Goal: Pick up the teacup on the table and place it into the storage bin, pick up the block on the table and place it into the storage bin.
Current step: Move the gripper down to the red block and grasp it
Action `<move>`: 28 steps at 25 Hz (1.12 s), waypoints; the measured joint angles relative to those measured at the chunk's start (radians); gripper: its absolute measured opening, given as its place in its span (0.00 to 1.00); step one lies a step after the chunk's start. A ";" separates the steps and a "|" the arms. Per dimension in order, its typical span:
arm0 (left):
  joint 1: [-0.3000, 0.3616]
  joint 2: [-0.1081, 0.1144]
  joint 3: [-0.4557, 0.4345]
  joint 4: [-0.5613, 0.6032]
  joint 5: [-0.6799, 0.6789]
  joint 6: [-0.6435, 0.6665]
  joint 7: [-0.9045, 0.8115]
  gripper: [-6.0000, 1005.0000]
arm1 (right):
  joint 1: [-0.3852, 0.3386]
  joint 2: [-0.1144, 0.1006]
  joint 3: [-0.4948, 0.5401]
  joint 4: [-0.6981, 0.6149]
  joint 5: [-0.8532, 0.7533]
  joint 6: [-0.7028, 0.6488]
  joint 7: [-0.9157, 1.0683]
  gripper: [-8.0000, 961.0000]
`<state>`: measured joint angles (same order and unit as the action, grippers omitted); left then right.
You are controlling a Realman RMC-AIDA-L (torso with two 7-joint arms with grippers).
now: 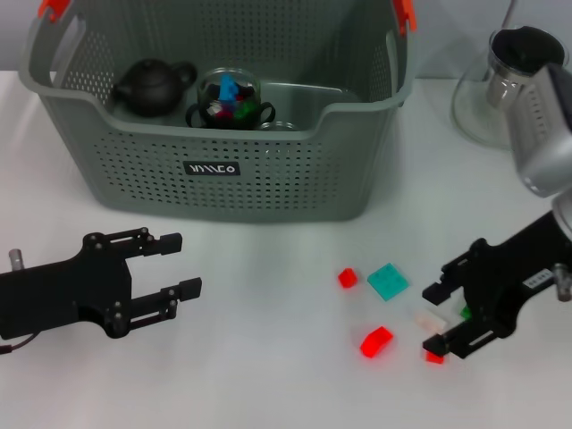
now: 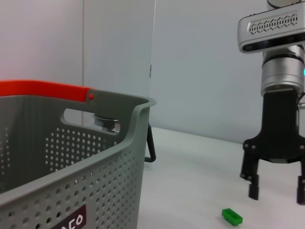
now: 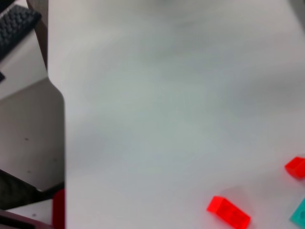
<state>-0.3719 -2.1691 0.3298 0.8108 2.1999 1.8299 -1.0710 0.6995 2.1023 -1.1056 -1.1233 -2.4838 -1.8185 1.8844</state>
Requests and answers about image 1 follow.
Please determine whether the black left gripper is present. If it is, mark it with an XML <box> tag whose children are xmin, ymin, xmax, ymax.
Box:
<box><xmin>0</xmin><ymin>227</ymin><xmax>203</xmax><ymax>339</ymax></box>

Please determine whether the orange-red sloped brick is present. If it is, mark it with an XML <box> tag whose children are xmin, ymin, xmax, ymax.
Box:
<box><xmin>359</xmin><ymin>325</ymin><xmax>394</xmax><ymax>359</ymax></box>

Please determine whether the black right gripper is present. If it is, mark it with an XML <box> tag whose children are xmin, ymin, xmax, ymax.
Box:
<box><xmin>422</xmin><ymin>214</ymin><xmax>572</xmax><ymax>359</ymax></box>

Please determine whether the blue square brick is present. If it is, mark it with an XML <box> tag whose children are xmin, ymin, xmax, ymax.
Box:
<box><xmin>218</xmin><ymin>74</ymin><xmax>240</xmax><ymax>105</ymax></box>

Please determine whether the glass carafe black handle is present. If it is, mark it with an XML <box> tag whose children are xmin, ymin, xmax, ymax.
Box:
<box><xmin>450</xmin><ymin>25</ymin><xmax>568</xmax><ymax>151</ymax></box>

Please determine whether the thin grey background cable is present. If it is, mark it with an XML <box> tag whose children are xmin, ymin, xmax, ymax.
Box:
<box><xmin>499</xmin><ymin>0</ymin><xmax>517</xmax><ymax>29</ymax></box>

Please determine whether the teal square plate brick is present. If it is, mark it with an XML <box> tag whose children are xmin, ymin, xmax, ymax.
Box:
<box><xmin>366</xmin><ymin>263</ymin><xmax>410</xmax><ymax>303</ymax></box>

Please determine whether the dark clay teapot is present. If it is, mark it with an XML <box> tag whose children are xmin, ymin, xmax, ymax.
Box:
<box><xmin>110</xmin><ymin>56</ymin><xmax>198</xmax><ymax>118</ymax></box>

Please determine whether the grey perforated storage bin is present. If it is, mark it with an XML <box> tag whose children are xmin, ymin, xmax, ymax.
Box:
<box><xmin>17</xmin><ymin>0</ymin><xmax>419</xmax><ymax>223</ymax></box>

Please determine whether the orange bin handle clip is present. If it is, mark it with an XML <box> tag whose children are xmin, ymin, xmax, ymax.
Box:
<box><xmin>392</xmin><ymin>0</ymin><xmax>417</xmax><ymax>35</ymax></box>
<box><xmin>36</xmin><ymin>0</ymin><xmax>72</xmax><ymax>22</ymax></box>

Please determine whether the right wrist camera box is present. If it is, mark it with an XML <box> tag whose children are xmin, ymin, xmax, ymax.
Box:
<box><xmin>504</xmin><ymin>62</ymin><xmax>572</xmax><ymax>198</ymax></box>

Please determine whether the thin left gripper cable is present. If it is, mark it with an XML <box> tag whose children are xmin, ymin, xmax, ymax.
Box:
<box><xmin>0</xmin><ymin>332</ymin><xmax>38</xmax><ymax>357</ymax></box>

